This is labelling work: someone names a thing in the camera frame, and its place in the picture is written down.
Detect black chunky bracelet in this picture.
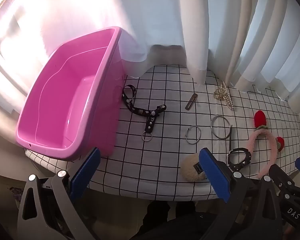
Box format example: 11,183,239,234
227,147,252,169

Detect person's dark pants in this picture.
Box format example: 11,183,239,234
140,200,210,240

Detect black studded strap with ring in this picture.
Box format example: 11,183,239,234
122,85,167,142

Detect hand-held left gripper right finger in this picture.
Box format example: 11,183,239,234
199,147,288,240

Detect pearl hair claw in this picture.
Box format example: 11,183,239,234
213,80,234,111

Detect pink fuzzy strawberry headband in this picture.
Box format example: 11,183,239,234
249,110,285,178

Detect large silver bangle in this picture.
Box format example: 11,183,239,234
210,115,232,139

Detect white black checkered cloth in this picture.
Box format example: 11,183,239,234
25,64,300,202

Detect cream thick curtain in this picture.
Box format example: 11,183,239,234
177,0,300,110

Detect brown metal hair clip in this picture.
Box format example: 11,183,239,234
185,93,198,110

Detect cream fluffy hair clip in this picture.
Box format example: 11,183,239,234
181,152,208,182

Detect pink plastic bin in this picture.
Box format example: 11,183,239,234
15,26,123,162

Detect small silver bracelet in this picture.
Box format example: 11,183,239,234
185,125,202,145

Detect white sheer curtain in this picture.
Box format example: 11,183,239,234
0,0,188,120

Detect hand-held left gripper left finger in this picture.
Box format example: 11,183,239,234
17,147,101,240

